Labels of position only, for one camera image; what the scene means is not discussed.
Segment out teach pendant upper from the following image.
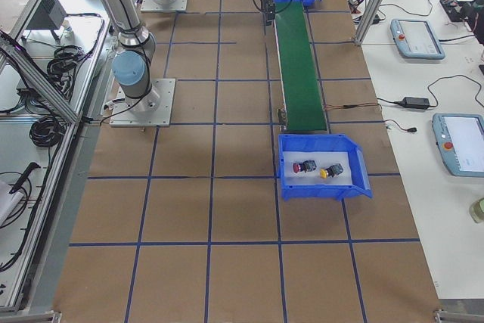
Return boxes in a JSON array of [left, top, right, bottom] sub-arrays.
[[390, 19, 445, 61]]

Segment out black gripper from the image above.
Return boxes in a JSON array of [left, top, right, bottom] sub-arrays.
[[260, 0, 276, 26]]

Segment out coiled black cables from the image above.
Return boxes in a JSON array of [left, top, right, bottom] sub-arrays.
[[29, 115, 65, 149]]

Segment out yellow mushroom push button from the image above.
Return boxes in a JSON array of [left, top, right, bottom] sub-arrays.
[[319, 163, 344, 179]]

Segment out teach pendant lower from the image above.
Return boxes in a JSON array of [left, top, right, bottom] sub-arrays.
[[432, 113, 483, 178]]

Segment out green conveyor belt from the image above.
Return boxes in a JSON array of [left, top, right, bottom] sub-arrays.
[[275, 2, 327, 133]]

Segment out blue plastic bin right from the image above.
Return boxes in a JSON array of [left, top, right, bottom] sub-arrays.
[[278, 134, 373, 200]]

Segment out red black conveyor wires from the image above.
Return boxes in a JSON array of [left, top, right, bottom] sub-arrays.
[[324, 102, 381, 113]]

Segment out teach pendant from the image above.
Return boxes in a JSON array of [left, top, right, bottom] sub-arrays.
[[390, 19, 445, 61], [432, 113, 483, 178]]

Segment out black power brick on desk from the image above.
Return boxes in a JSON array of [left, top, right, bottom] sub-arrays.
[[394, 96, 433, 110]]

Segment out red mushroom push button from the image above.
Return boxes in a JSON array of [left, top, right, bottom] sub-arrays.
[[293, 160, 317, 173]]

